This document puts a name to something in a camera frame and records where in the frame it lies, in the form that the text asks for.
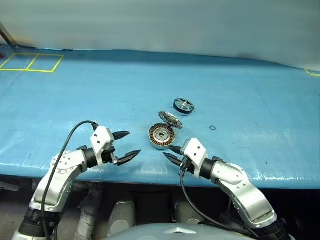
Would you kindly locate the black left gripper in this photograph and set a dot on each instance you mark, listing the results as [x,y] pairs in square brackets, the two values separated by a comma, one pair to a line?
[108,156]

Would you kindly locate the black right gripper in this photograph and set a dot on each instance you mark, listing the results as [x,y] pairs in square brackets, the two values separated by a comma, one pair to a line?
[187,166]

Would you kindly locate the round motor housing copper windings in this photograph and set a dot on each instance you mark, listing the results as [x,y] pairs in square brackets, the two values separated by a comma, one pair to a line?
[160,136]

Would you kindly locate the black spoked rotor wheel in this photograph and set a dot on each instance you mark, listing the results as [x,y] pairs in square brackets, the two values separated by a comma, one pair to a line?
[184,105]

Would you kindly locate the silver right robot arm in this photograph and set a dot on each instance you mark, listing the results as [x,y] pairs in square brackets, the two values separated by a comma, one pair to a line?
[240,190]

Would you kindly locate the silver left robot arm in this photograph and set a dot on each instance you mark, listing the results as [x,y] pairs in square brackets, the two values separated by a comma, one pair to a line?
[62,165]

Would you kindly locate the blue table cover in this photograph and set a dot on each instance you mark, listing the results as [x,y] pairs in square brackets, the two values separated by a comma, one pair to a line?
[100,100]

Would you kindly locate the grey rounded robot leg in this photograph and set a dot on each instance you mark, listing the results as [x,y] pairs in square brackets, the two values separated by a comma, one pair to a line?
[122,215]
[187,212]

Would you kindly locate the dark wrapped pipe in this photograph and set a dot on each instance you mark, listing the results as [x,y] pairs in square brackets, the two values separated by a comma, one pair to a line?
[88,212]

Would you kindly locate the grey robot torso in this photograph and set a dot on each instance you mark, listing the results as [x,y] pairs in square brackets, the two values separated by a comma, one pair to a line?
[162,232]

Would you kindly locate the yellow tape double square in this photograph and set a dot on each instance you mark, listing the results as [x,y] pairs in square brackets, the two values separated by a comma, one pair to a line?
[31,62]

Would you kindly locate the slanted metal bar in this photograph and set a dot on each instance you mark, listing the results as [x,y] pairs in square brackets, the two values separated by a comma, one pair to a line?
[7,35]

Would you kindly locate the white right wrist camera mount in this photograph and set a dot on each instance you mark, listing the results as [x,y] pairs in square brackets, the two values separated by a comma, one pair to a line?
[196,152]

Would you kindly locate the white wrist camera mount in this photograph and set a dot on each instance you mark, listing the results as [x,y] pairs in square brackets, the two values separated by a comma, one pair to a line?
[196,152]
[100,137]

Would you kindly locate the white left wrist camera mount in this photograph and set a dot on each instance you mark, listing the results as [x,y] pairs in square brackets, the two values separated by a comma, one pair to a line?
[100,137]

